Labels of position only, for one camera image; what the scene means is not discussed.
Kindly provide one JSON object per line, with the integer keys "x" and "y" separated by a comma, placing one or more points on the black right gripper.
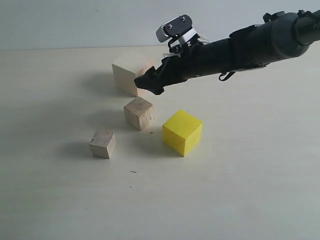
{"x": 204, "y": 60}

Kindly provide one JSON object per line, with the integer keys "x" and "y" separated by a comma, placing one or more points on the large pale wooden cube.
{"x": 129, "y": 66}

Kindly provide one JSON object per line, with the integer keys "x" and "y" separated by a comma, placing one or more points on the yellow cube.
{"x": 182, "y": 132}

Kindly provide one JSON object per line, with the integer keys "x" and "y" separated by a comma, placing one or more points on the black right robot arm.
{"x": 281, "y": 36}

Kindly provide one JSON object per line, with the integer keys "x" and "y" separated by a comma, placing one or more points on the medium wooden cube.
{"x": 139, "y": 113}

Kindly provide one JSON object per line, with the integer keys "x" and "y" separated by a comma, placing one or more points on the small wooden cube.
{"x": 102, "y": 144}

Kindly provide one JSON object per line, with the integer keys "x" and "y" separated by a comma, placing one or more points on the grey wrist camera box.
{"x": 177, "y": 29}

